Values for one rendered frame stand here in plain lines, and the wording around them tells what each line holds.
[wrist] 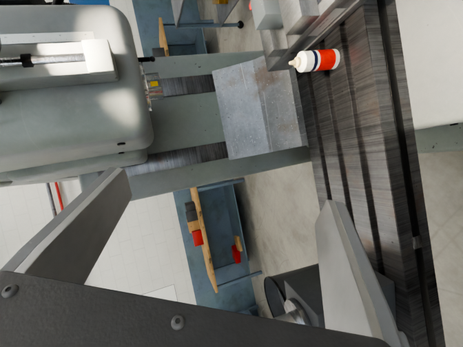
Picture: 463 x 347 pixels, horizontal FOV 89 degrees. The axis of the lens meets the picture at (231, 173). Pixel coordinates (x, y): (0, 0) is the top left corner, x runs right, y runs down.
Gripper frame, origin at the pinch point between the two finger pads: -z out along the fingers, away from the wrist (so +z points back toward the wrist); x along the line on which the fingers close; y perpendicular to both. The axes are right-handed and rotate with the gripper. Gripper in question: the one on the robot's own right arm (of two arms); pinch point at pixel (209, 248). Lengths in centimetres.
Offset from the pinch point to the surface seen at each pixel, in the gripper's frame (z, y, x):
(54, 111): -20.3, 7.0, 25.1
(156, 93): -33.7, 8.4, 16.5
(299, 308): -15.5, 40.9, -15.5
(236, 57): -88, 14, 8
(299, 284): -20.5, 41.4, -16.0
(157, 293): -172, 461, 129
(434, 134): -93, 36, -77
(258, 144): -66, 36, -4
